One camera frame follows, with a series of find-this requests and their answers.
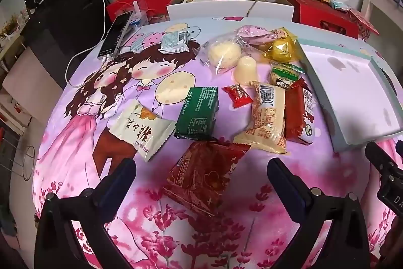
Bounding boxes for pink snack packet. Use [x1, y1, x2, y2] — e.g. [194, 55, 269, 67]
[236, 25, 279, 46]

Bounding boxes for blue tissue packet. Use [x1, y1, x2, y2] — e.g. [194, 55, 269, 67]
[329, 0, 350, 11]

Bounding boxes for large red gift box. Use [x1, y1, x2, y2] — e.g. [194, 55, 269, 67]
[277, 0, 359, 39]

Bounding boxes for green and white snack packet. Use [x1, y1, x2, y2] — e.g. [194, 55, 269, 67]
[269, 65, 306, 90]

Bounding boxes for beige bread packet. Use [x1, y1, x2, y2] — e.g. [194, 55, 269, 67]
[232, 81, 288, 157]

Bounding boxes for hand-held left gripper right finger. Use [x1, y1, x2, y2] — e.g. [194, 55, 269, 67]
[267, 158, 369, 269]

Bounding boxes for white cardboard box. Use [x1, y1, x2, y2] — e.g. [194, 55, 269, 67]
[167, 0, 295, 24]

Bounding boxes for green snack box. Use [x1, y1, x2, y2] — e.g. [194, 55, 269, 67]
[174, 86, 220, 141]

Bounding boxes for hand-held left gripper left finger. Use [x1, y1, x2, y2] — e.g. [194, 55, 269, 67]
[34, 158, 137, 269]

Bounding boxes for white charging cable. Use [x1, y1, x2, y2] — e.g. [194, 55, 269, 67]
[64, 0, 109, 88]

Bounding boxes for white shelf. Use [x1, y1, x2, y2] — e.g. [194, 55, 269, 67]
[360, 0, 403, 46]

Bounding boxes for smartphone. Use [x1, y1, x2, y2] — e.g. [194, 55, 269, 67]
[97, 11, 135, 61]

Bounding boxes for clear-wrapped round bun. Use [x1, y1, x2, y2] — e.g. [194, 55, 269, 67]
[199, 34, 244, 80]

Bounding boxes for pale teal box tray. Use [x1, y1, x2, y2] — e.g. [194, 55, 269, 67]
[297, 38, 403, 154]

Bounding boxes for gold snack packet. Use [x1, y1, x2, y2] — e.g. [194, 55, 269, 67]
[261, 28, 303, 63]

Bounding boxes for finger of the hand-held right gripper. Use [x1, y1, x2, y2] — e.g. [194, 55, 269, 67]
[364, 141, 401, 177]

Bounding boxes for white side table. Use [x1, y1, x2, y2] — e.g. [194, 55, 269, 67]
[0, 36, 65, 137]

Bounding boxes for red flat box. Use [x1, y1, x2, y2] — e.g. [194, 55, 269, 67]
[106, 0, 183, 22]

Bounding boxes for small red candy packet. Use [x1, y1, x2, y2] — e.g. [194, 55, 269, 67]
[222, 84, 254, 108]

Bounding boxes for clear plastic box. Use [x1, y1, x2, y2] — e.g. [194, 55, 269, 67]
[124, 0, 150, 27]

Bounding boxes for cream snack packet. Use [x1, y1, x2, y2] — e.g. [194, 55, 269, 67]
[108, 99, 177, 162]

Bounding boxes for yellow artificial flowers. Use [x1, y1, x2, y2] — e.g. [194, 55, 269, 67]
[0, 14, 21, 39]

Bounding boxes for red-brown milk packet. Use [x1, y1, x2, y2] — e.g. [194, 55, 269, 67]
[284, 79, 315, 146]

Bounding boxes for pale jelly cup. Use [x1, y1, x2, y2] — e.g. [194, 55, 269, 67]
[236, 56, 259, 87]

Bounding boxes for grey-green snack packet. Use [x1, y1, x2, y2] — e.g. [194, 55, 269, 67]
[157, 29, 191, 54]

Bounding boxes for patterned red box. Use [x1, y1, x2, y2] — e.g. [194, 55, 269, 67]
[346, 7, 380, 43]

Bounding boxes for large red snack packet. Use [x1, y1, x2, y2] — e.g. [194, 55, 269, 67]
[162, 140, 252, 217]

